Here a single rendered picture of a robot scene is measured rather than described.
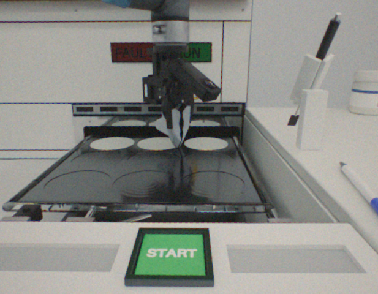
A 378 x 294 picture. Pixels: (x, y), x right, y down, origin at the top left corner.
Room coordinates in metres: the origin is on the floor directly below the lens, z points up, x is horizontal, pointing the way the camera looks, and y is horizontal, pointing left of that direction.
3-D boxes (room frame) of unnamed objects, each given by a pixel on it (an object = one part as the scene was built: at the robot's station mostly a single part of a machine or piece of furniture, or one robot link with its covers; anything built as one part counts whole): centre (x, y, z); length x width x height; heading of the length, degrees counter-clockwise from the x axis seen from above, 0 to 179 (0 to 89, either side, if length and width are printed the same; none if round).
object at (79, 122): (0.74, 0.08, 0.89); 0.44 x 0.02 x 0.10; 90
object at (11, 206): (0.35, 0.07, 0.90); 0.38 x 0.01 x 0.01; 90
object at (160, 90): (0.62, 0.04, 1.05); 0.09 x 0.08 x 0.12; 52
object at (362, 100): (0.68, -0.42, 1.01); 0.07 x 0.07 x 0.10
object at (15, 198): (0.53, 0.25, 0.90); 0.37 x 0.01 x 0.01; 0
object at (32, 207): (0.33, 0.21, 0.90); 0.04 x 0.02 x 0.03; 0
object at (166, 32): (0.62, 0.04, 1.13); 0.08 x 0.08 x 0.05
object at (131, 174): (0.53, 0.07, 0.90); 0.34 x 0.34 x 0.01; 0
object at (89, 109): (0.75, 0.08, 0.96); 0.44 x 0.01 x 0.02; 90
